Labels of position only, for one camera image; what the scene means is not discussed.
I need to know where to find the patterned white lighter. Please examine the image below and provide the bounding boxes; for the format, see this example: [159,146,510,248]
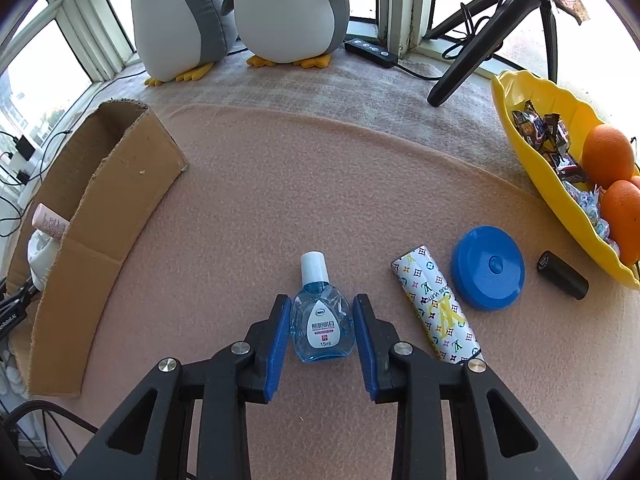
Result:
[390,245,484,364]

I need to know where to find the black tripod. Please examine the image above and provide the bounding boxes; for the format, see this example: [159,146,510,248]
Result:
[425,0,559,107]

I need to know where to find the large plush penguin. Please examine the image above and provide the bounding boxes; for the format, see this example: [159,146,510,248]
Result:
[131,0,238,87]

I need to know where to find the small black cylinder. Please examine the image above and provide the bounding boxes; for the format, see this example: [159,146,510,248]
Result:
[536,250,589,300]

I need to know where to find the pink blanket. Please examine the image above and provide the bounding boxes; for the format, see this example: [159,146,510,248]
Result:
[29,44,640,480]

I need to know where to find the wrapped candies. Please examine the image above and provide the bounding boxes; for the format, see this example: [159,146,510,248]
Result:
[511,100,620,256]

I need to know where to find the white round plug adapter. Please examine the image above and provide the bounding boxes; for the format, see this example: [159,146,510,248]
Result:
[27,230,61,292]

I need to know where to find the brown cardboard box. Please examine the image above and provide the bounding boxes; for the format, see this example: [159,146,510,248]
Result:
[9,100,188,396]

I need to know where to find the black power adapter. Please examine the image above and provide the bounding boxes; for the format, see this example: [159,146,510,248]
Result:
[14,136,36,160]

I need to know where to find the blue eye drop bottle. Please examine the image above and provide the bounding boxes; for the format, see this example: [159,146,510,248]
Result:
[290,252,355,363]

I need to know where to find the pink white tube bottle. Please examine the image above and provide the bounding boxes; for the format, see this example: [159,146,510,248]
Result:
[32,203,70,240]

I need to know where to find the orange fruit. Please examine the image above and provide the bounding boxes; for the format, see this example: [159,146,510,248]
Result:
[600,180,639,266]
[580,124,634,188]

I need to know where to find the small plush penguin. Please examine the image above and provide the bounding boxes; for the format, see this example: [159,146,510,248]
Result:
[222,0,350,70]

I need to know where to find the blue round tape measure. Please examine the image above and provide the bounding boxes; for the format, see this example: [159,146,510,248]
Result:
[450,226,525,312]

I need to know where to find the white power strip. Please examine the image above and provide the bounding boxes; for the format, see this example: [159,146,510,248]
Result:
[1,151,37,206]

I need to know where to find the yellow fruit bowl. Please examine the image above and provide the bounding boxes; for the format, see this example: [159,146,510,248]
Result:
[490,70,639,289]

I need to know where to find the black inline remote switch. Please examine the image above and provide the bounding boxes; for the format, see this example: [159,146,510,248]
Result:
[344,38,398,68]

